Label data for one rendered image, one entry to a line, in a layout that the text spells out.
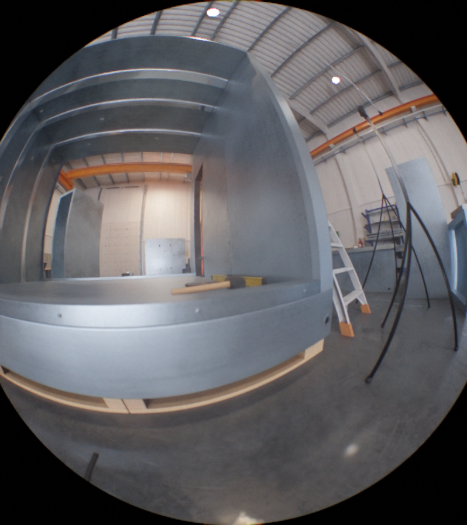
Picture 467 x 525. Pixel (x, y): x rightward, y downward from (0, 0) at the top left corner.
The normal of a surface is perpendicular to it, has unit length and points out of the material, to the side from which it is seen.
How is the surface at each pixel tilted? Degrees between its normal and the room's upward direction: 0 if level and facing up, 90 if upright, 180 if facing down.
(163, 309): 90
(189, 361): 90
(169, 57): 180
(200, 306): 90
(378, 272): 90
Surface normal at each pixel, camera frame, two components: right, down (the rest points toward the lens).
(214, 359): 0.43, -0.05
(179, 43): 0.06, 1.00
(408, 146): -0.90, 0.04
